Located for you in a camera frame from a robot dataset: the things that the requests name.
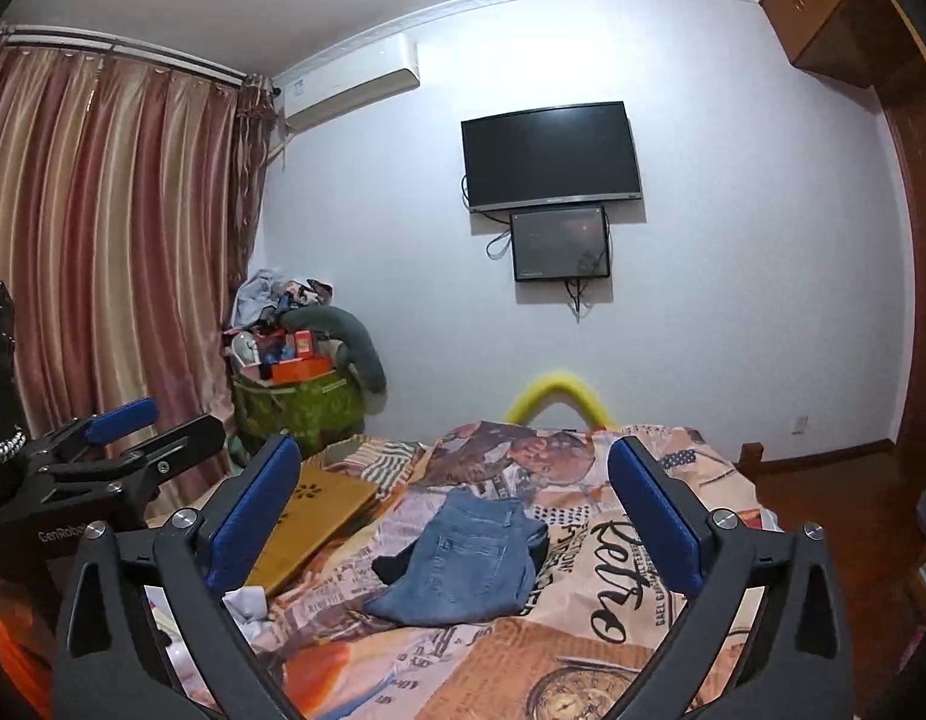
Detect blue denim pants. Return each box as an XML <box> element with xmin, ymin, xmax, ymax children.
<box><xmin>363</xmin><ymin>496</ymin><xmax>549</xmax><ymax>627</ymax></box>

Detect black looped cable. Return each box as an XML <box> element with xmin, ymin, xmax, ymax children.
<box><xmin>485</xmin><ymin>211</ymin><xmax>513</xmax><ymax>261</ymax></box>

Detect orange box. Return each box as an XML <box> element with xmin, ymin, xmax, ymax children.
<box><xmin>272</xmin><ymin>356</ymin><xmax>335</xmax><ymax>385</ymax></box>

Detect black wall television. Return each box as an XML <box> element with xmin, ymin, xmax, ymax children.
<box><xmin>461</xmin><ymin>100</ymin><xmax>645</xmax><ymax>214</ymax></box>

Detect small black monitor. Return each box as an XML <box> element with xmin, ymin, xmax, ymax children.
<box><xmin>509</xmin><ymin>204</ymin><xmax>612</xmax><ymax>284</ymax></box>

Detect wooden wardrobe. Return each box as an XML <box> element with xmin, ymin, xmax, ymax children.
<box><xmin>759</xmin><ymin>0</ymin><xmax>926</xmax><ymax>616</ymax></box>

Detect wooden lap desk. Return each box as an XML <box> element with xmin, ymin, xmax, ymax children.
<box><xmin>242</xmin><ymin>457</ymin><xmax>378</xmax><ymax>595</ymax></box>

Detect black folded pants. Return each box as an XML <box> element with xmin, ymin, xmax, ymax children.
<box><xmin>371</xmin><ymin>525</ymin><xmax>548</xmax><ymax>586</ymax></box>

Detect white cloth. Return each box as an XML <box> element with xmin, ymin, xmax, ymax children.
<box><xmin>223</xmin><ymin>586</ymin><xmax>273</xmax><ymax>627</ymax></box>

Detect striped pink curtain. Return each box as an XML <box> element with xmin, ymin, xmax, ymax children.
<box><xmin>0</xmin><ymin>34</ymin><xmax>280</xmax><ymax>466</ymax></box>

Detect printed blanket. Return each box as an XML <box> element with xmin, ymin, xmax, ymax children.
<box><xmin>152</xmin><ymin>420</ymin><xmax>780</xmax><ymax>720</ymax></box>

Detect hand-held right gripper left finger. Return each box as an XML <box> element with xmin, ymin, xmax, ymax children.
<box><xmin>52</xmin><ymin>433</ymin><xmax>303</xmax><ymax>720</ymax></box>

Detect white air conditioner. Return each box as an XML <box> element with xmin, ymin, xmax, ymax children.
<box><xmin>272</xmin><ymin>34</ymin><xmax>420</xmax><ymax>134</ymax></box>

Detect yellow foam tube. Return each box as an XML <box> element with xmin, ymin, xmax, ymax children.
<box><xmin>506</xmin><ymin>370</ymin><xmax>612</xmax><ymax>432</ymax></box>

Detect green storage bag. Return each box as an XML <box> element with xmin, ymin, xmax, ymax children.
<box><xmin>230</xmin><ymin>373</ymin><xmax>366</xmax><ymax>460</ymax></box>

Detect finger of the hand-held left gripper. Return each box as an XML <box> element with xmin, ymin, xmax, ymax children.
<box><xmin>24</xmin><ymin>397</ymin><xmax>158</xmax><ymax>466</ymax></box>
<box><xmin>47</xmin><ymin>414</ymin><xmax>226</xmax><ymax>492</ymax></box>

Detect grey plush pillow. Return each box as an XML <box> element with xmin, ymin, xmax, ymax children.
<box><xmin>283</xmin><ymin>305</ymin><xmax>389</xmax><ymax>395</ymax></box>

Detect curtain rail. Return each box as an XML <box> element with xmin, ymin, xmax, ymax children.
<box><xmin>0</xmin><ymin>24</ymin><xmax>278</xmax><ymax>95</ymax></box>

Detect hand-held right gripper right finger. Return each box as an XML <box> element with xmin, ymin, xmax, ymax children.
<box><xmin>608</xmin><ymin>435</ymin><xmax>854</xmax><ymax>720</ymax></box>

